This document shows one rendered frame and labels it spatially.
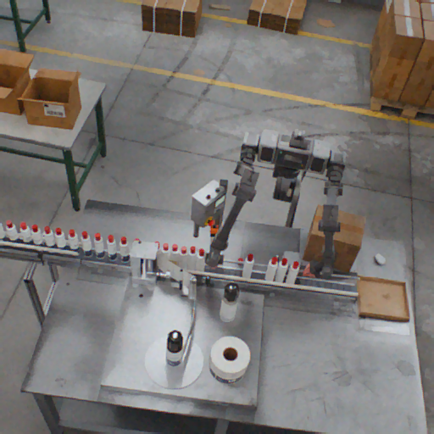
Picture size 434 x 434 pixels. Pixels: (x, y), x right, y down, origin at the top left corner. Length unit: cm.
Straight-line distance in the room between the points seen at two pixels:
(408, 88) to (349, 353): 348
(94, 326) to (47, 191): 203
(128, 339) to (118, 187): 211
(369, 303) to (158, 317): 125
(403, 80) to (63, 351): 429
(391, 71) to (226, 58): 183
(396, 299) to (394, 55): 296
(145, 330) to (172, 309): 19
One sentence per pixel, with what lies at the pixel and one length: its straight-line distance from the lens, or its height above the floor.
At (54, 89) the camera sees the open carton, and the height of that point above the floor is 93.
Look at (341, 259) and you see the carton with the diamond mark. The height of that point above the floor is 96.
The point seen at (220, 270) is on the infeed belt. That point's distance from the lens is 328.
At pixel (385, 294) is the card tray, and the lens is 349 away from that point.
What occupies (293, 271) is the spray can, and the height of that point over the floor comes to 104.
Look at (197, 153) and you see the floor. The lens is 520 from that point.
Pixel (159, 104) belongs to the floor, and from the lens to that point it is 571.
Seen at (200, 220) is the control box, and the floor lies 133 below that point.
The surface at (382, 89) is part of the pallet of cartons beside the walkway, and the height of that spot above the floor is 26.
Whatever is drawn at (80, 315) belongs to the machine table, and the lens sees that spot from 320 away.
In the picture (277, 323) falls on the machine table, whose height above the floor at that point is 83.
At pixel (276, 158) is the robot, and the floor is 144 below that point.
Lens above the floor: 359
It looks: 50 degrees down
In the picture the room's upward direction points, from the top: 8 degrees clockwise
